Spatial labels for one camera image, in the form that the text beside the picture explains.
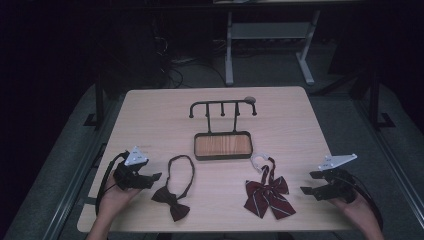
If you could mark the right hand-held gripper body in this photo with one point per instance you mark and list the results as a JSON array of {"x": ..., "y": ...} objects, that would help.
[{"x": 336, "y": 186}]

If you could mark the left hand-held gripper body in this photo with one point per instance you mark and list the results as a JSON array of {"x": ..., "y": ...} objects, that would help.
[{"x": 130, "y": 173}]

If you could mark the dark brown bow tie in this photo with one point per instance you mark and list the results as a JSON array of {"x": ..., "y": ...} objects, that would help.
[{"x": 170, "y": 200}]

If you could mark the red striped bow tie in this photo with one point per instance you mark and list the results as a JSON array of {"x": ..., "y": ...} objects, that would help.
[{"x": 266, "y": 196}]

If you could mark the black hook rack wooden base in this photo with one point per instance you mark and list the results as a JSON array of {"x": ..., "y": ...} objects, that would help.
[{"x": 222, "y": 146}]

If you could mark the person's left hand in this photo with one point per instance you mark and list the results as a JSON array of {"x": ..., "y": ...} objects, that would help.
[{"x": 115, "y": 200}]

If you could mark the person's right hand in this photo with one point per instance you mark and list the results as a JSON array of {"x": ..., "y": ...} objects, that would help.
[{"x": 356, "y": 211}]

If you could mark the black metal stand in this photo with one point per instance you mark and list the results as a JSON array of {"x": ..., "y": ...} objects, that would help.
[
  {"x": 99, "y": 100},
  {"x": 375, "y": 100}
]

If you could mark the small grey round pad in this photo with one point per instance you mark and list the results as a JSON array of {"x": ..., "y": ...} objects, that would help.
[{"x": 250, "y": 99}]

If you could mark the grey metal rail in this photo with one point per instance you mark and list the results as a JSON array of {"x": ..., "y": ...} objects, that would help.
[
  {"x": 393, "y": 156},
  {"x": 76, "y": 180}
]

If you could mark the white metal desk frame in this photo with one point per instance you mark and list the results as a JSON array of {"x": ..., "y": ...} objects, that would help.
[{"x": 266, "y": 30}]

